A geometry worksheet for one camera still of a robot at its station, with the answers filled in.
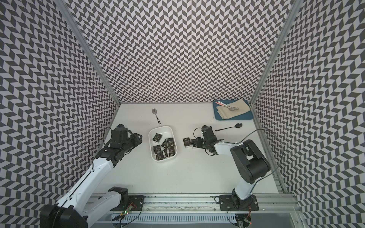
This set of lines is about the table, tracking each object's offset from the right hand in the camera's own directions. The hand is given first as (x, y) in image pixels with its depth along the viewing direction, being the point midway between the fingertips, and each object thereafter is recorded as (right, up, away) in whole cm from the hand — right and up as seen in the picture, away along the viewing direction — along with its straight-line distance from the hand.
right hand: (196, 144), depth 95 cm
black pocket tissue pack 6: (-25, -2, -4) cm, 26 cm away
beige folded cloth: (+24, +22, +16) cm, 36 cm away
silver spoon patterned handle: (-32, +22, +18) cm, 43 cm away
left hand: (-34, +6, -12) cm, 36 cm away
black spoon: (+31, +12, +7) cm, 34 cm away
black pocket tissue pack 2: (-1, +1, -1) cm, 2 cm away
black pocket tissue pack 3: (-27, +4, +2) cm, 27 cm away
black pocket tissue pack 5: (-17, +2, -3) cm, 17 cm away
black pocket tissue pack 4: (-21, +1, -2) cm, 21 cm away
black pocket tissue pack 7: (-22, -5, -9) cm, 24 cm away
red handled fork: (+29, +25, +19) cm, 43 cm away
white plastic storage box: (-20, +8, +4) cm, 22 cm away
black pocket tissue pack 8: (-16, -3, -6) cm, 17 cm away
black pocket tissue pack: (-6, +2, -1) cm, 6 cm away
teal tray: (+37, +19, +11) cm, 43 cm away
